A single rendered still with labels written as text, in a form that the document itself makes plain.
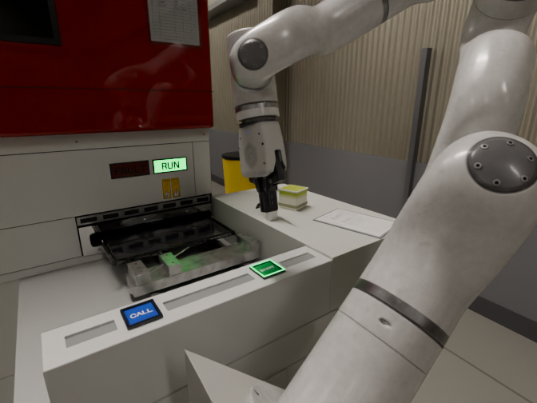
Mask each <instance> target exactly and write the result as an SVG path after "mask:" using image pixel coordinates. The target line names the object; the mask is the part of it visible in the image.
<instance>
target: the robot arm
mask: <svg viewBox="0 0 537 403"><path fill-rule="evenodd" d="M432 1H435V0H324V1H322V2H320V3H318V4H317V5H315V6H308V5H296V6H290V7H289V8H286V9H284V10H282V11H280V12H278V13H276V14H274V15H273V16H271V17H269V18H267V19H266V20H264V21H263V22H261V23H259V24H258V25H256V26H254V27H248V28H243V29H239V30H235V31H233V32H232V33H230V34H229V35H228V36H227V38H226V39H225V42H226V49H227V55H228V60H229V72H230V78H231V84H232V91H233V101H234V108H235V114H236V120H237V122H238V123H241V124H240V125H239V126H240V129H239V154H240V164H241V174H242V176H243V177H245V178H249V181H250V182H251V183H253V184H255V186H256V189H257V192H258V193H259V200H260V207H261V212H262V213H269V212H272V211H276V210H278V204H277V197H276V190H277V185H278V183H279V182H282V181H283V180H284V172H285V171H286V169H287V163H286V155H285V149H284V141H283V138H282V133H281V130H280V125H279V122H278V120H277V119H276V118H278V117H280V113H279V106H278V99H277V91H276V79H275V74H276V73H278V72H280V71H282V70H283V69H285V68H287V67H289V66H290V65H292V64H294V63H296V62H298V61H300V60H302V59H304V58H306V57H309V56H311V55H314V54H318V55H320V56H325V55H328V54H331V53H333V52H335V51H337V50H339V49H340V48H342V47H344V46H346V45H347V44H349V43H350V42H353V41H354V40H356V39H358V38H359V37H361V36H362V35H364V34H366V33H367V32H369V31H370V30H373V29H374V28H376V27H377V26H379V25H381V24H382V23H384V22H386V21H387V20H388V19H390V18H392V17H394V16H395V15H397V14H398V13H400V12H402V11H403V10H406V9H407V8H408V7H410V6H413V5H416V4H421V3H427V2H432ZM536 13H537V0H473V3H472V4H471V9H470V10H469V13H468V16H467V20H466V22H465V24H464V27H463V32H462V34H461V38H460V41H459V48H458V53H459V62H458V66H457V70H456V73H455V79H454V82H453V86H452V89H451V95H450V98H449V102H448V104H447V109H446V112H445V115H444V119H443V122H442V125H441V127H440V131H439V134H438V137H437V139H436V143H435V145H434V148H433V151H432V154H431V157H430V159H429V161H428V165H427V168H426V170H425V172H424V174H423V176H422V177H421V179H420V180H419V182H418V184H417V185H416V187H415V189H414V190H413V191H412V193H411V195H410V197H409V198H408V200H407V201H406V203H405V205H404V207H403V208H402V210H401V211H400V213H399V215H398V216H397V218H396V220H395V221H394V223H393V224H392V227H391V229H390V230H389V231H388V233H387V235H386V237H385V238H384V240H383V242H382V243H381V245H380V247H379V249H378V250H377V251H376V253H375V255H374V257H373V258H372V260H371V261H370V262H369V264H368V266H367V267H366V269H365V270H364V272H363V273H362V274H361V276H360V278H359V279H358V281H357V282H356V284H355V285H354V287H353V288H352V290H351V292H350V293H349V295H348V296H347V297H346V299H345V300H344V302H343V304H342V305H341V307H340V308H339V310H338V311H337V313H336V315H335V316H334V318H333V319H332V320H331V322H330V323H329V325H328V327H327V328H326V330H325V331H324V332H323V334H322V335H321V337H320V339H319V340H318V342H317V343H316V344H315V346H314V347H313V349H312V351H311V352H310V354H309V355H308V356H307V358H306V359H305V361H304V363H303V364H302V366H301V367H300V368H299V370H298V371H297V373H296V375H295V376H294V378H293V379H292V380H291V382H290V383H289V385H288V387H287V388H286V390H285V391H284V392H283V391H281V390H279V389H277V388H275V387H273V386H271V385H267V384H263V383H257V384H255V385H253V386H252V387H251V389H250V390H249V391H248V393H247V396H246V403H411V402H412V400H413V398H414V396H415V395H416V393H417V392H418V390H419V388H420V386H421V385H422V384H423V382H424V380H425V378H426V376H427V375H428V373H429V371H430V370H431V368H432V366H433V365H434V363H435V362H436V359H437V357H438V356H439V355H440V353H441V351H442V349H443V348H444V346H445V345H446V343H447V341H448V339H449V337H450V336H451V334H452V332H453V331H454V329H455V327H456V326H457V324H458V322H459V320H460V318H461V317H462V316H463V314H464V313H465V312H466V310H467V308H468V307H469V306H470V305H471V303H472V302H473V301H474V300H475V299H476V298H477V297H478V296H479V295H480V294H481V293H482V292H483V291H484V290H485V289H486V288H487V286H488V285H489V284H490V283H491V282H492V281H493V280H494V279H495V278H496V277H497V275H498V274H499V273H500V272H501V271H502V270H503V268H504V267H505V266H506V265H507V263H508V262H509V261H510V260H511V259H512V258H513V257H514V256H515V254H516V253H517V252H518V251H519V249H520V248H521V247H522V246H523V244H524V243H525V241H526V240H527V239H528V238H529V236H530V235H531V233H532V232H533V230H534V229H535V227H536V226H537V147H536V146H534V145H533V144H532V143H530V142H529V141H527V140H526V139H524V138H521V137H519V136H517V135H518V132H519V128H520V126H521V124H522V121H523V116H524V114H525V111H526V108H527V103H528V99H529V96H530V92H531V85H532V80H533V76H534V71H535V61H536V52H535V46H534V44H533V41H532V40H531V39H530V38H529V37H528V36H527V32H528V29H529V27H530V25H531V22H532V20H533V19H534V17H535V15H536Z"/></svg>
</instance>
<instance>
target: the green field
mask: <svg viewBox="0 0 537 403"><path fill-rule="evenodd" d="M153 162H154V170H155V173H160V172H166V171H174V170H186V160H185V158H176V159H168V160H160V161H153Z"/></svg>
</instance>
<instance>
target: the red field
mask: <svg viewBox="0 0 537 403"><path fill-rule="evenodd" d="M111 170H112V175H113V178H119V177H126V176H133V175H140V174H148V173H149V169H148V162H136V163H127V164H119V165H111Z"/></svg>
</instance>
